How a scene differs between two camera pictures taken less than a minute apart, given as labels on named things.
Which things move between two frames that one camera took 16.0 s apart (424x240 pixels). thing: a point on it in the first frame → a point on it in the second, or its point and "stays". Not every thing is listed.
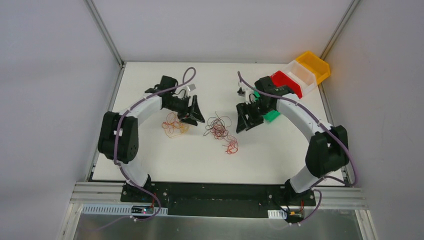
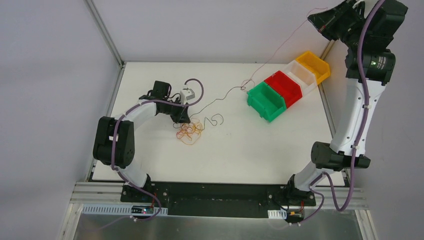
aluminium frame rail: (336, 198) stays
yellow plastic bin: (315, 63) stays
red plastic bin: (279, 78) stays
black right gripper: (252, 112) → (331, 25)
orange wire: (173, 126) → (187, 129)
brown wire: (218, 126) → (210, 102)
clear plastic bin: (305, 76) stays
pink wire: (220, 133) → (249, 83)
